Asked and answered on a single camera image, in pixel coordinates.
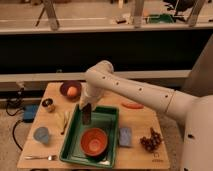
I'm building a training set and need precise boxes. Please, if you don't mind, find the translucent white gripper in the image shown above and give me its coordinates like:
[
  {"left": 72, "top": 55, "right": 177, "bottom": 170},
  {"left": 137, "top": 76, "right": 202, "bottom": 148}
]
[{"left": 79, "top": 87, "right": 104, "bottom": 110}]

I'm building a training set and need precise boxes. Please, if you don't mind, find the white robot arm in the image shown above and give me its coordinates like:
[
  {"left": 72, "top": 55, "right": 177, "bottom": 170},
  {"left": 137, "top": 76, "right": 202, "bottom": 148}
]
[{"left": 79, "top": 60, "right": 213, "bottom": 171}]

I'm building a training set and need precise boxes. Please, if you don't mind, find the green plastic tray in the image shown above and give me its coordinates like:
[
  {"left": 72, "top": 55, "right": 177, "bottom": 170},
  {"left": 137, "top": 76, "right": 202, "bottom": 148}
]
[{"left": 60, "top": 105, "right": 119, "bottom": 168}]

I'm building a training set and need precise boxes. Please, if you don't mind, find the peach fruit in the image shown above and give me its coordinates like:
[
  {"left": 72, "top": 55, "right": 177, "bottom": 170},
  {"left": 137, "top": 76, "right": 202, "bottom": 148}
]
[{"left": 67, "top": 87, "right": 78, "bottom": 97}]

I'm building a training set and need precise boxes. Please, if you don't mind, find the purple bowl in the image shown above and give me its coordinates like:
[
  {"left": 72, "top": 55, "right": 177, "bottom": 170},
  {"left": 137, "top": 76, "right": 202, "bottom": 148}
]
[{"left": 60, "top": 80, "right": 82, "bottom": 99}]

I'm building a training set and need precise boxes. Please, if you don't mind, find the banana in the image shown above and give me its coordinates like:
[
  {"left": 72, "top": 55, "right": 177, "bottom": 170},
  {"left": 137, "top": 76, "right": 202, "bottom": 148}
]
[{"left": 55, "top": 111, "right": 69, "bottom": 135}]

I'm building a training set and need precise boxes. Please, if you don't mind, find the small dark-topped jar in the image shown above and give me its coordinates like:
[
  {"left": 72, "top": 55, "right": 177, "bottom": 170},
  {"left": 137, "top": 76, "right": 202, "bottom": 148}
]
[{"left": 42, "top": 98, "right": 55, "bottom": 113}]

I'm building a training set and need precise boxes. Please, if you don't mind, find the orange carrot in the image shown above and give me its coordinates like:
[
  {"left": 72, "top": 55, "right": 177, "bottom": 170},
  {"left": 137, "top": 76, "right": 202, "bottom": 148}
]
[{"left": 121, "top": 103, "right": 144, "bottom": 109}]

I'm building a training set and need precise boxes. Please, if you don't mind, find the orange bowl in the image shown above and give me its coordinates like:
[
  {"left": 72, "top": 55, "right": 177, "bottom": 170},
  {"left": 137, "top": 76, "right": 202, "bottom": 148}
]
[{"left": 80, "top": 128, "right": 108, "bottom": 157}]

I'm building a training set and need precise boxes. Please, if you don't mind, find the blue sponge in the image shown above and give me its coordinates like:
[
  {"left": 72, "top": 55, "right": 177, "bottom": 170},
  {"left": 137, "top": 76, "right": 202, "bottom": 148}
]
[{"left": 119, "top": 127, "right": 132, "bottom": 148}]

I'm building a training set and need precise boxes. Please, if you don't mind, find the blue box on floor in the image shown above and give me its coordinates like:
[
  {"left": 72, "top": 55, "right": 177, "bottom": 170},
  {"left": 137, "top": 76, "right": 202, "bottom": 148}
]
[{"left": 23, "top": 105, "right": 38, "bottom": 123}]

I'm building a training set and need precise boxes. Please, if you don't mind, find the blue cup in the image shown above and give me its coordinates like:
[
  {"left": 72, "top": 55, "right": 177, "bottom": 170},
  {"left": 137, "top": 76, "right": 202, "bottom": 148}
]
[{"left": 33, "top": 127, "right": 50, "bottom": 144}]

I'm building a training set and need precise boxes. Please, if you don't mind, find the silver fork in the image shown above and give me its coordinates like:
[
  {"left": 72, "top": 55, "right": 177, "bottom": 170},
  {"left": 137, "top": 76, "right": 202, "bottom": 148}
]
[{"left": 24, "top": 155, "right": 57, "bottom": 161}]

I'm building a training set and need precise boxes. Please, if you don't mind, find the bunch of dark grapes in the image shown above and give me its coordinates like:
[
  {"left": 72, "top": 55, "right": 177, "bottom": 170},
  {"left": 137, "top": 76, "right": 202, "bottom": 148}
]
[{"left": 140, "top": 128, "right": 163, "bottom": 153}]

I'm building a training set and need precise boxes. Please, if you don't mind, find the green object in background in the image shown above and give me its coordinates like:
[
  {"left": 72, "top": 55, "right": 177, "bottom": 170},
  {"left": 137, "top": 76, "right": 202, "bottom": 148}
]
[{"left": 148, "top": 14, "right": 174, "bottom": 24}]

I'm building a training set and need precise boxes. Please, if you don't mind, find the black cable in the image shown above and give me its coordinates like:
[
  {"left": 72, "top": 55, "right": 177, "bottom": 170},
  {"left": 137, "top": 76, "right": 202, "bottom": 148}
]
[{"left": 5, "top": 89, "right": 26, "bottom": 152}]

